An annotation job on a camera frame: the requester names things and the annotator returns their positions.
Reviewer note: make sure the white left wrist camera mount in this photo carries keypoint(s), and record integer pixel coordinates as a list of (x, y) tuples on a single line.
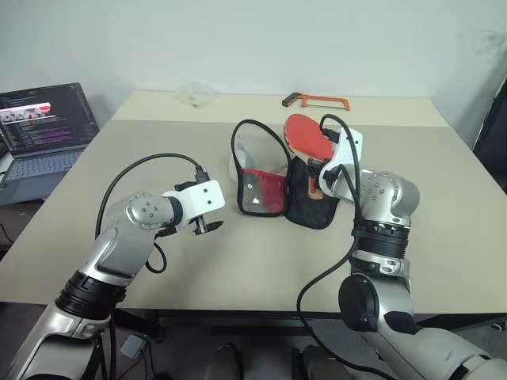
[(206, 196)]

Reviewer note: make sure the red table tennis paddle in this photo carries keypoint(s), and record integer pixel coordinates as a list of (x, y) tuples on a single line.
[(307, 134)]

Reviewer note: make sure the clear plastic bag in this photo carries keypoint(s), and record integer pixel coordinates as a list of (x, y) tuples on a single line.
[(195, 94)]

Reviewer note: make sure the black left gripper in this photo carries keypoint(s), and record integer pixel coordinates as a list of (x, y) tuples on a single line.
[(199, 225)]

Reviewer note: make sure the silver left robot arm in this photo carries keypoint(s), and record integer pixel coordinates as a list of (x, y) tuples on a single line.
[(115, 245)]

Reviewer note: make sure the black red paddle case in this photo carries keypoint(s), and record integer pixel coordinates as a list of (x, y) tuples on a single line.
[(273, 190)]

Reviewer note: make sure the orange hacksaw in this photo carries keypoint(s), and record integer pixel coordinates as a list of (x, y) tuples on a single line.
[(317, 99)]

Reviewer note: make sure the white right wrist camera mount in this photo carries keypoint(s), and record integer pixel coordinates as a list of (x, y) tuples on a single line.
[(348, 152)]

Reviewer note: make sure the grey open laptop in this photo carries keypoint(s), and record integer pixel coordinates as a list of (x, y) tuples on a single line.
[(43, 126)]

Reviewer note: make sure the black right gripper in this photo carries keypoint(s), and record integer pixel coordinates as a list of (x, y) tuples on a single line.
[(315, 167)]

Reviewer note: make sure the black table frame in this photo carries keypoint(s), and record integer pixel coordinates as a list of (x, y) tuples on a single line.
[(253, 318)]

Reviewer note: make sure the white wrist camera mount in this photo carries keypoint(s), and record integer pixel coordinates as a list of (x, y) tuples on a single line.
[(206, 196), (348, 152)]

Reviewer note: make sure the grey dark rounded shape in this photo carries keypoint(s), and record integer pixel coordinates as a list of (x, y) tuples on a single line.
[(223, 362)]

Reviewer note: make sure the brown dark rounded shape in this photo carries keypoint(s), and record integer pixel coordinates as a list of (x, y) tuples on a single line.
[(319, 364)]

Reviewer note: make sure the grey floor box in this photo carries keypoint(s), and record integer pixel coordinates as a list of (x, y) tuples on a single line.
[(133, 346)]

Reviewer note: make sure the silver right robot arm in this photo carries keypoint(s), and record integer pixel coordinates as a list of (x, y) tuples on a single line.
[(388, 269)]

